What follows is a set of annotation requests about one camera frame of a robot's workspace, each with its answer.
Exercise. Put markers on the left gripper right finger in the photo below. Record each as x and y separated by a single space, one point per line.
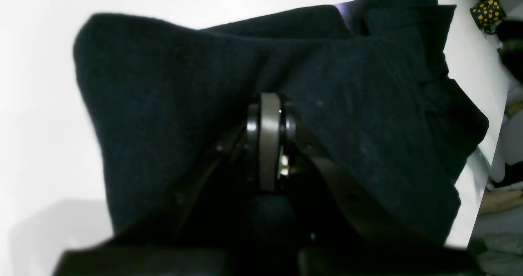
339 198

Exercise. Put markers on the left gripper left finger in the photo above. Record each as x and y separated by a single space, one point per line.
201 208

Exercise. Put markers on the black T-shirt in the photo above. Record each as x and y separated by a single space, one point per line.
368 77

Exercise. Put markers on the black yellow dotted mug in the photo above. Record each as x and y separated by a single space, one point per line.
487 15

